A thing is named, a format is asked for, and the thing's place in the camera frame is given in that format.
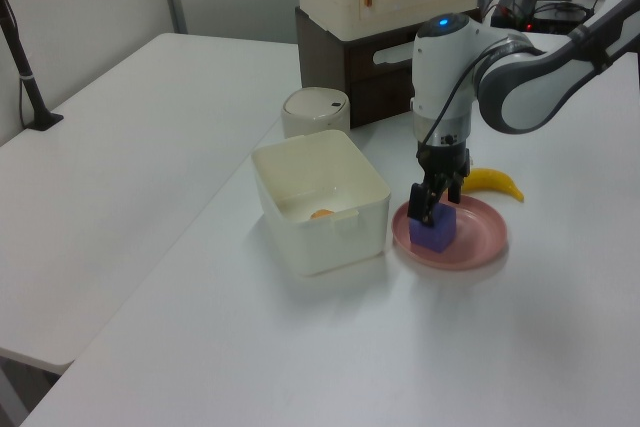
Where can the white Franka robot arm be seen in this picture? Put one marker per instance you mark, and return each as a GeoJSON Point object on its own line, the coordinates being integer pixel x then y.
{"type": "Point", "coordinates": [520, 82]}

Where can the cream plastic storage box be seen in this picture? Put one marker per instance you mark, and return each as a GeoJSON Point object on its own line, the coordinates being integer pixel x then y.
{"type": "Point", "coordinates": [320, 247]}

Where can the pink round plate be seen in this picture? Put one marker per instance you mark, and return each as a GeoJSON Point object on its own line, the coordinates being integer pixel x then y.
{"type": "Point", "coordinates": [475, 232]}

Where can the purple foam cube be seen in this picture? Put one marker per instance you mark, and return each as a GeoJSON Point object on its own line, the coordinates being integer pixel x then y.
{"type": "Point", "coordinates": [440, 232]}

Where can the black pole with clamp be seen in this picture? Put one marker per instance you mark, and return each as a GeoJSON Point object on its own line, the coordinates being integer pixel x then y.
{"type": "Point", "coordinates": [25, 77]}

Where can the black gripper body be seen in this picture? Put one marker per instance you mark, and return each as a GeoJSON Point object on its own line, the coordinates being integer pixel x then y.
{"type": "Point", "coordinates": [445, 162]}

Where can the toasted bread piece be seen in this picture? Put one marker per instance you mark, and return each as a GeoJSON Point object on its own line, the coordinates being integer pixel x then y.
{"type": "Point", "coordinates": [321, 214]}

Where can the cream lidded trash can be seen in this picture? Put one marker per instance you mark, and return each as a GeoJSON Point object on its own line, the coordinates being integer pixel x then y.
{"type": "Point", "coordinates": [312, 109]}

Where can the yellow banana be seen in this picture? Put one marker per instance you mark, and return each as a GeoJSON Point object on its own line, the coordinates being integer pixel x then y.
{"type": "Point", "coordinates": [492, 182]}

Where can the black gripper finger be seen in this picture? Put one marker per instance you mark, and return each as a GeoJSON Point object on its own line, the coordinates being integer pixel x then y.
{"type": "Point", "coordinates": [456, 189]}
{"type": "Point", "coordinates": [421, 202]}

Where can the black electronics box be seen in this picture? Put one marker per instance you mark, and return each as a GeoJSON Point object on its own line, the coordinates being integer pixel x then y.
{"type": "Point", "coordinates": [545, 17]}

